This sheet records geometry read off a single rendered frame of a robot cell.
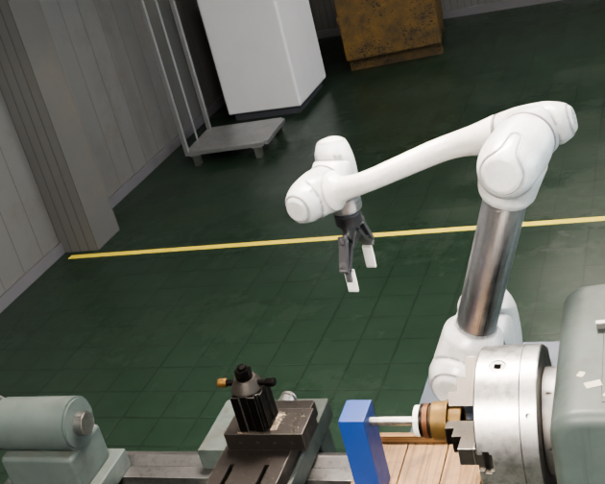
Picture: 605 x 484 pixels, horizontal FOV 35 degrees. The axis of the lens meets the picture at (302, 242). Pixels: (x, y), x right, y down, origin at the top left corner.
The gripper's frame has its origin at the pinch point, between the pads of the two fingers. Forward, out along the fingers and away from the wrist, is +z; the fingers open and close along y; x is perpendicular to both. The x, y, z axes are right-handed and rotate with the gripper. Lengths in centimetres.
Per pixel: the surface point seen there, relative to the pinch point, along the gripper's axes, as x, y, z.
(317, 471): -4, -53, 25
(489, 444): -55, -69, -2
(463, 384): -45, -52, -4
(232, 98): 322, 452, 90
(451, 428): -45, -61, 1
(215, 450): 23, -56, 19
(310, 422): -5, -52, 11
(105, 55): 350, 343, 13
